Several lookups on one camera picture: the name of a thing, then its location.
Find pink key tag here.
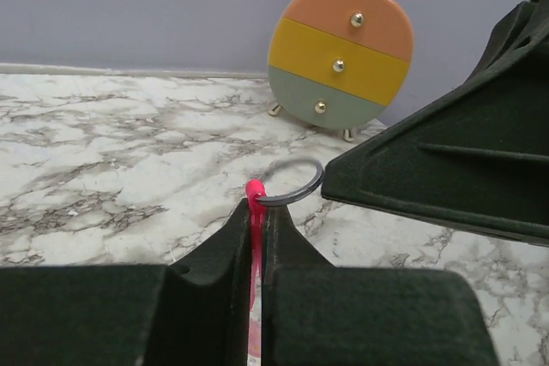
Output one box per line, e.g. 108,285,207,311
244,179,268,358

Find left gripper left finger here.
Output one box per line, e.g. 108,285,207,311
1,201,251,365

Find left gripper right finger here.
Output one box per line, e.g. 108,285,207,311
262,207,499,366

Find round three-drawer mini cabinet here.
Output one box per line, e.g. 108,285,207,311
268,0,414,141

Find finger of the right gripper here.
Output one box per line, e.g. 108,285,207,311
322,2,548,245

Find metal keyring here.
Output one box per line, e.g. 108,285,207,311
256,156,324,207

